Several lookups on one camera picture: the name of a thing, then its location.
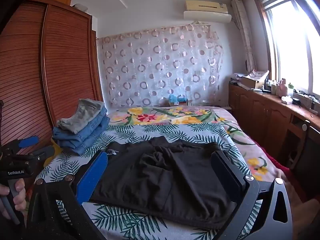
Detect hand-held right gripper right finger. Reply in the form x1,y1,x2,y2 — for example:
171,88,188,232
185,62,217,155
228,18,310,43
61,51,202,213
211,151,293,240

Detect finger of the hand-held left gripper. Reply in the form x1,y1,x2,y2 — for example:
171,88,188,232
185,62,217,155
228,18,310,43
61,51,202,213
24,146,55,166
4,136,40,153

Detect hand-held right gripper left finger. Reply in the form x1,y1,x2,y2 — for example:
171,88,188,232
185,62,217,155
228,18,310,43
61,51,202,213
26,151,109,240

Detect black pants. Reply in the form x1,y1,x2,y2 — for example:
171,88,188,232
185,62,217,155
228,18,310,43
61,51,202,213
89,136,238,230

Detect folded gray pants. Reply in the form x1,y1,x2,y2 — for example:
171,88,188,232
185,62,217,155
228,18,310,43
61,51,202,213
56,99,105,134

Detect person's left hand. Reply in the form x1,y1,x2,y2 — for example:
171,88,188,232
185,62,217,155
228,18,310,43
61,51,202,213
0,179,27,221

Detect folded blue jeans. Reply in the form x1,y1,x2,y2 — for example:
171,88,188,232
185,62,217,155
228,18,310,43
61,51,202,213
52,107,110,156

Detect red bedding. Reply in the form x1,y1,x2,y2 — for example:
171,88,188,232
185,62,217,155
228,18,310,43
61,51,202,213
260,152,292,178

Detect long wooden cabinet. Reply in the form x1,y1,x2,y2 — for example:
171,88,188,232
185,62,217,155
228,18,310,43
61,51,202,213
229,82,320,180

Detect wooden slatted wardrobe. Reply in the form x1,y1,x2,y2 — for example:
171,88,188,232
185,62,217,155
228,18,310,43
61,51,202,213
0,0,104,188

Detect small printed cardboard box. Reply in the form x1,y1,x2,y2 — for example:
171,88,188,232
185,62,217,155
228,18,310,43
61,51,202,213
169,99,193,107

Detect floral blanket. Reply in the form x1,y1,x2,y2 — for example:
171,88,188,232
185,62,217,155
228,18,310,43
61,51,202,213
106,106,290,183

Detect cardboard box with papers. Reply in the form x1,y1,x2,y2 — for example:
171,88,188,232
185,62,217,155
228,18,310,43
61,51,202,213
239,69,270,90

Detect wood-framed window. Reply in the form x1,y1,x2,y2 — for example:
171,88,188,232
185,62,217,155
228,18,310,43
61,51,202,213
252,0,320,110

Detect hanging patterned window curtain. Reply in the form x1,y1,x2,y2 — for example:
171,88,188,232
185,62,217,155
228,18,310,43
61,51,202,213
231,0,257,73

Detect circle-patterned sheer wall curtain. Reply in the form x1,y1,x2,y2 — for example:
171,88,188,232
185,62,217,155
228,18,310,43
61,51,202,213
96,24,224,108

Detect white wall air conditioner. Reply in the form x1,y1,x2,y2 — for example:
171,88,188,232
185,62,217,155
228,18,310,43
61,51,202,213
183,0,232,23

